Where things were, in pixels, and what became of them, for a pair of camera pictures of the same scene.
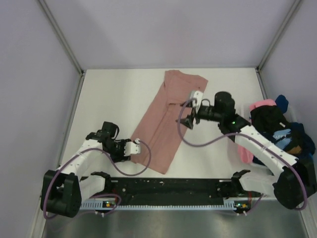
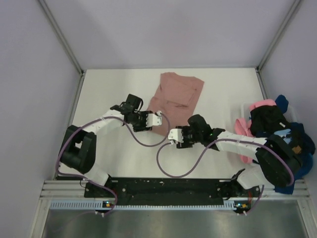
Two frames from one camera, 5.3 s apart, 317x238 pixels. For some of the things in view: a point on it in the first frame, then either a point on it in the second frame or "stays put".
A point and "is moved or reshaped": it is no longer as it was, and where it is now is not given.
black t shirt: (267, 118) stays put
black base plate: (179, 188) stays put
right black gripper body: (208, 112) → (189, 137)
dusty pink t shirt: (160, 127) is moved or reshaped
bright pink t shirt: (244, 154) stays put
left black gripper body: (117, 150) → (138, 121)
